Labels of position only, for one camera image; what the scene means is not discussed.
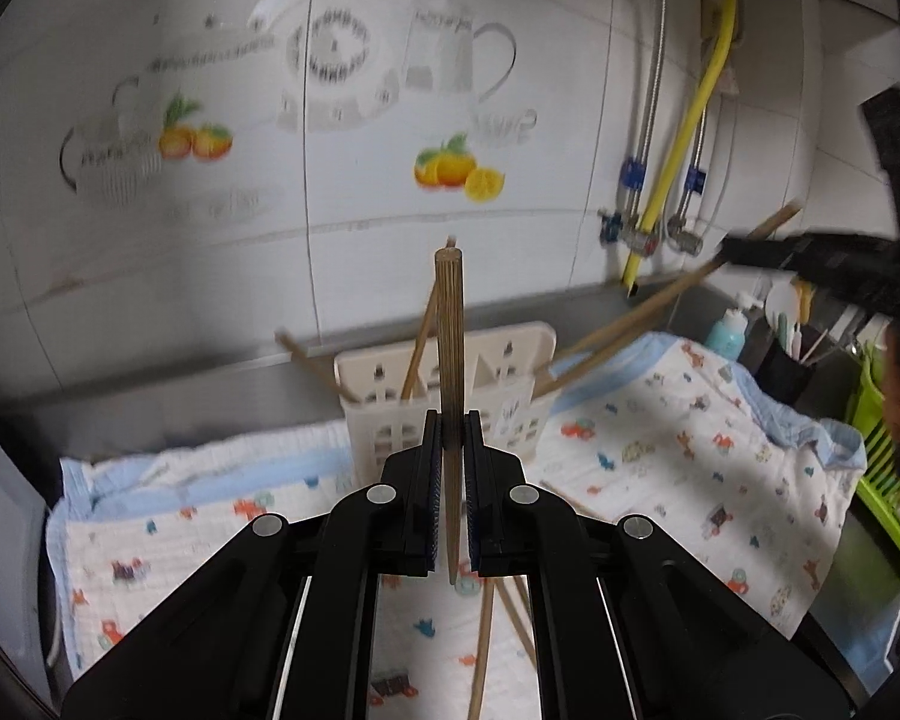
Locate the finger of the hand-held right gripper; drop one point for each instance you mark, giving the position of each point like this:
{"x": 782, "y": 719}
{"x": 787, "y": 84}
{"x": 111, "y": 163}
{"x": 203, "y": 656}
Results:
{"x": 810, "y": 266}

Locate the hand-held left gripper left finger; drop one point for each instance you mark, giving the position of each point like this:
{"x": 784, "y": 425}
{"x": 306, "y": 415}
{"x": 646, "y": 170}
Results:
{"x": 429, "y": 480}

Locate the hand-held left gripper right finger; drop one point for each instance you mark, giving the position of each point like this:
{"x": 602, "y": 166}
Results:
{"x": 476, "y": 480}

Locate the thin brown chopstick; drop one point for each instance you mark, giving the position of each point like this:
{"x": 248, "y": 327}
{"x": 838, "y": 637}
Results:
{"x": 450, "y": 330}
{"x": 772, "y": 221}

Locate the beige plastic utensil holder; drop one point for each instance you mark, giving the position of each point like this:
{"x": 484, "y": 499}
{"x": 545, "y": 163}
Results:
{"x": 495, "y": 360}

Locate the set of wooden chopsticks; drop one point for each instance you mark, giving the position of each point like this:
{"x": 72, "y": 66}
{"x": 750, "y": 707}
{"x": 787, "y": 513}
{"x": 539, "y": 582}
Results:
{"x": 480, "y": 652}

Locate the yellow brush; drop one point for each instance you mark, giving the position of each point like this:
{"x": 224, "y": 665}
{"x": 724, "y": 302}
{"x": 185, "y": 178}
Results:
{"x": 802, "y": 300}

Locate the white rice paddle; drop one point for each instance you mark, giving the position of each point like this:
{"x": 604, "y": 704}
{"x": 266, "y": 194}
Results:
{"x": 778, "y": 307}

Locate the teal bottle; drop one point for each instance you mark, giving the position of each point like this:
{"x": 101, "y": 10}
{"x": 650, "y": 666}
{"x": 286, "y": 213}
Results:
{"x": 727, "y": 330}

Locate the black utensil cup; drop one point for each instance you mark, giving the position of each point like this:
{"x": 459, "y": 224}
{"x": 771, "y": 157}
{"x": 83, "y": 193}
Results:
{"x": 786, "y": 375}

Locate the metal water valve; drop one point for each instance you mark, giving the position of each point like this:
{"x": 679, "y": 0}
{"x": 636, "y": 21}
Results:
{"x": 686, "y": 238}

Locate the printed cartoon blanket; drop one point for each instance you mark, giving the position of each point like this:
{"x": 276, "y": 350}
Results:
{"x": 682, "y": 450}

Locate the green plastic basket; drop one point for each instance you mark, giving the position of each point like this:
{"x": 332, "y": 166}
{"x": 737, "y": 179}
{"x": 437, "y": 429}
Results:
{"x": 885, "y": 480}

